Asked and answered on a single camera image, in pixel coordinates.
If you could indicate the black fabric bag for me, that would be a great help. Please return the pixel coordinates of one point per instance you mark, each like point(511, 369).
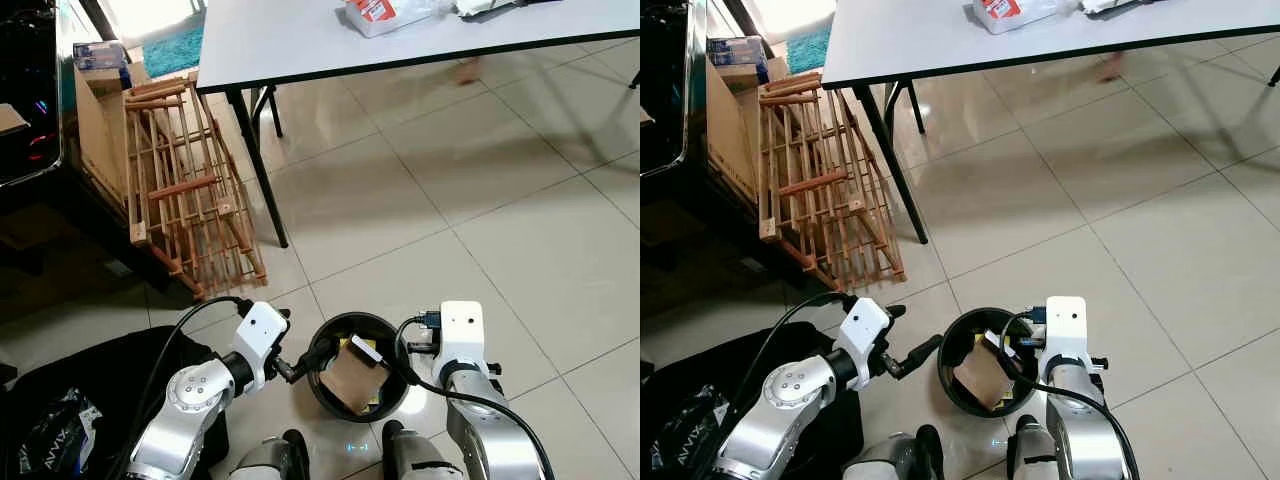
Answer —
point(90, 375)
point(730, 375)

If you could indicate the white paper packet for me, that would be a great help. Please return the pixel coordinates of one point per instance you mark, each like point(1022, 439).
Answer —
point(485, 8)
point(1108, 6)

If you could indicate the brown cardboard box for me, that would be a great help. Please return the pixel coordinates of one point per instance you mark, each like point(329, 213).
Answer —
point(100, 130)
point(730, 125)

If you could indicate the clear plastic bag red label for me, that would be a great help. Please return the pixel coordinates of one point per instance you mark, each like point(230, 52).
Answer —
point(385, 15)
point(1020, 13)

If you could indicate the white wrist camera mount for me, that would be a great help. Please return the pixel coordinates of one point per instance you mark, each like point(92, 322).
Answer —
point(1066, 330)
point(462, 335)
point(868, 330)
point(260, 335)

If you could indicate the silver robot left leg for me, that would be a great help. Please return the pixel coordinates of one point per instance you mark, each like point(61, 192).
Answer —
point(900, 458)
point(270, 460)

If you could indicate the black round rubbish bin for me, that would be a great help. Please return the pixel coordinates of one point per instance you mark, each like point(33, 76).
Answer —
point(325, 395)
point(955, 392)

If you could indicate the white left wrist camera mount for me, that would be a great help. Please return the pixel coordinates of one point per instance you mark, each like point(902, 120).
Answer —
point(260, 335)
point(868, 330)

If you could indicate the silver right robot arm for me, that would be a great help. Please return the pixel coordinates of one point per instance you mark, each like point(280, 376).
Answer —
point(485, 420)
point(1080, 420)

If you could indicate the small blue printed box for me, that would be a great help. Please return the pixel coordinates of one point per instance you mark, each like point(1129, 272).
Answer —
point(100, 55)
point(735, 52)

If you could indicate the black metal table leg frame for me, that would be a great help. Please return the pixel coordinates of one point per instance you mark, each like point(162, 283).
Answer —
point(258, 165)
point(892, 160)

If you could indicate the wooden slatted shoe rack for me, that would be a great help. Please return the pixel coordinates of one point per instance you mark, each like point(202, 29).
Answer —
point(825, 185)
point(190, 190)

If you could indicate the teal floor mat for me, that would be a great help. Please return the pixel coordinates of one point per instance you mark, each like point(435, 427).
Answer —
point(175, 52)
point(810, 50)

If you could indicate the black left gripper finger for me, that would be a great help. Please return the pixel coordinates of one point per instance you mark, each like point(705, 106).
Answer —
point(316, 357)
point(922, 352)

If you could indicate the silver robot leg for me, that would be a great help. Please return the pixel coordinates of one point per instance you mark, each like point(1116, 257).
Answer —
point(900, 458)
point(420, 460)
point(270, 460)
point(1030, 455)

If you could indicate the black printed plastic bag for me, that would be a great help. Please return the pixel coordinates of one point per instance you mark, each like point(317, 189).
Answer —
point(680, 455)
point(60, 435)

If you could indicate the silver robot right leg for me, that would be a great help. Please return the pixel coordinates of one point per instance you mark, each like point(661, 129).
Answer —
point(1030, 455)
point(420, 460)

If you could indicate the brown cardboard piece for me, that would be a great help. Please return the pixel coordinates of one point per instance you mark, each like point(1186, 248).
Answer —
point(985, 380)
point(352, 385)

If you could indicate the glossy black appliance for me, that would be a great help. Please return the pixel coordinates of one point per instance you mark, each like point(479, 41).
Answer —
point(670, 90)
point(30, 90)

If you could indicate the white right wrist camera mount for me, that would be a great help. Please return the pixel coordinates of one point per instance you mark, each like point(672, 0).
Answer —
point(462, 335)
point(1066, 330)

